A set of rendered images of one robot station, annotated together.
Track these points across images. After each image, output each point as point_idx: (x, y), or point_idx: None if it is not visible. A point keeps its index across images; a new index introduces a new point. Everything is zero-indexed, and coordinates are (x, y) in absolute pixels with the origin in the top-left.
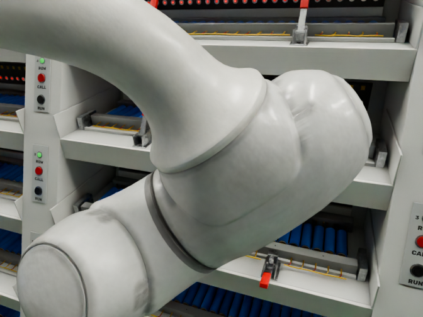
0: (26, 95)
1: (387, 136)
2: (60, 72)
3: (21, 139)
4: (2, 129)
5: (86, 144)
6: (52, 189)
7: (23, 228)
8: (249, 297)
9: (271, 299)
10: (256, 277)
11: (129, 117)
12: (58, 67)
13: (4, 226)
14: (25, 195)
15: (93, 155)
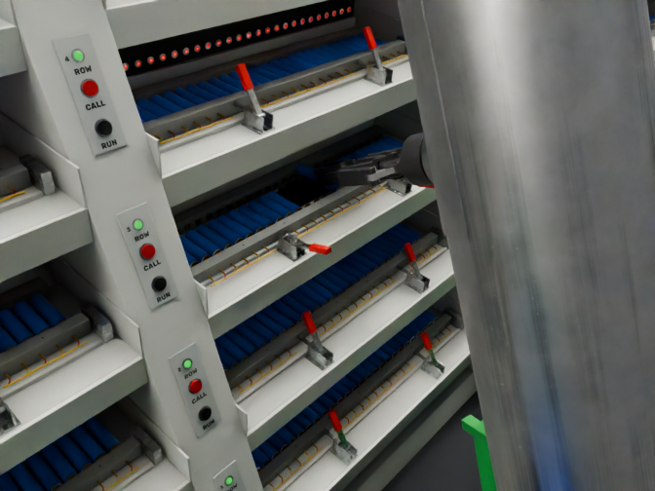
0: (63, 135)
1: (397, 32)
2: (120, 66)
3: (79, 224)
4: (25, 230)
5: (205, 165)
6: (179, 265)
7: (152, 365)
8: (349, 256)
9: (410, 211)
10: (402, 199)
11: (194, 109)
12: (114, 58)
13: (96, 408)
14: (134, 311)
15: (212, 175)
